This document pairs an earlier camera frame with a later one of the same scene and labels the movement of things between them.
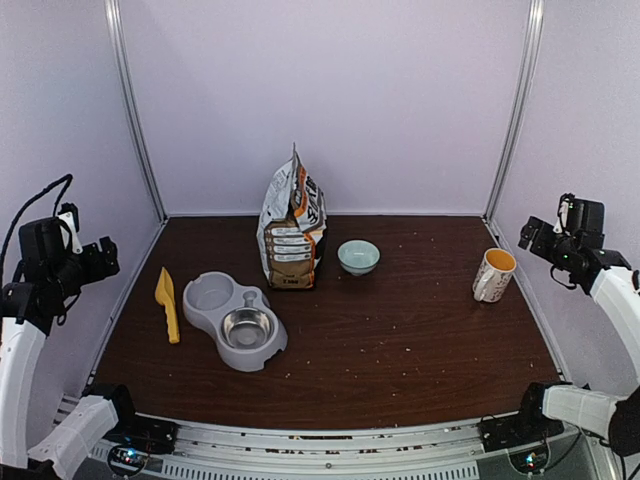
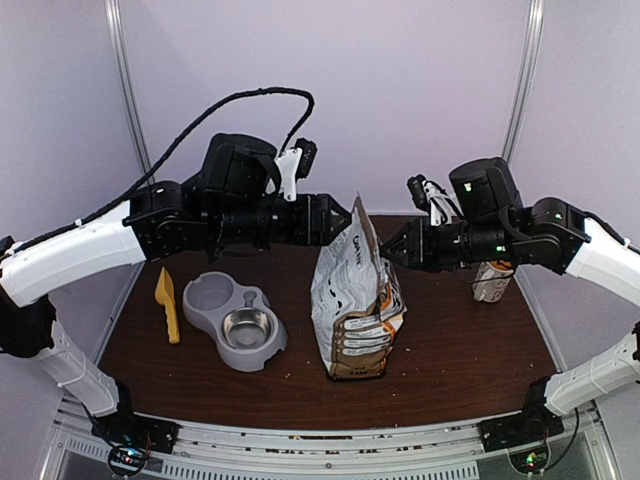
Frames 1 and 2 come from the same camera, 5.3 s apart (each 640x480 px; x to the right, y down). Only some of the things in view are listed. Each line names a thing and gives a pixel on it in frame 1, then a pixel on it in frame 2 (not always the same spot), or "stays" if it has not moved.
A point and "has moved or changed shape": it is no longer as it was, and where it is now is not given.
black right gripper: (528, 231) → (418, 248)
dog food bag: (291, 224) has moved or changed shape
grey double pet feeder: (248, 330) stays
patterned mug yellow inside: (494, 275) stays
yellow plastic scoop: (165, 296) stays
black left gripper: (108, 252) → (314, 226)
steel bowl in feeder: (248, 328) stays
